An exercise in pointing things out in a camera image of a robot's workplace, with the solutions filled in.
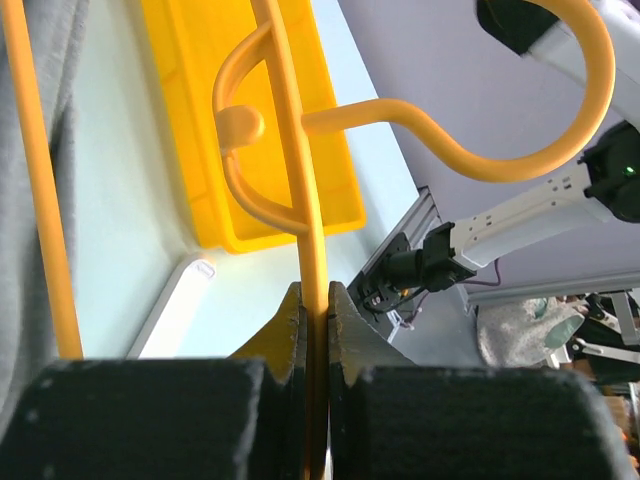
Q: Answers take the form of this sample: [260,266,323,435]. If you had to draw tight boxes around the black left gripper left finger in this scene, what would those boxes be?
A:
[1,283,307,479]

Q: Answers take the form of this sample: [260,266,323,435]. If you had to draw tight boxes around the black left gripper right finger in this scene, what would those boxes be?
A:
[328,282,637,479]

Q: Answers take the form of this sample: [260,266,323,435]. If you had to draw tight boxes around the yellow plastic hanger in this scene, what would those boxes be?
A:
[1,1,615,479]

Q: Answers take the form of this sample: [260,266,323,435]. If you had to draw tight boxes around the grey tank top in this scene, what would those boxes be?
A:
[1,1,89,426]

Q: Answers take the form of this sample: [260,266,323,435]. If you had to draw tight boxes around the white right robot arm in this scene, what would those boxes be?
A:
[348,1,639,315]

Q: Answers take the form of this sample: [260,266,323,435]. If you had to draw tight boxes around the white rack base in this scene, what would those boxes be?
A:
[126,252,216,359]

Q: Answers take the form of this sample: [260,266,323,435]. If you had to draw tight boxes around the grey cloth in background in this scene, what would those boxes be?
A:
[477,297,585,368]

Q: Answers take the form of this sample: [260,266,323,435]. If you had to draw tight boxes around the yellow plastic tray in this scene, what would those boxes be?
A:
[140,1,366,254]

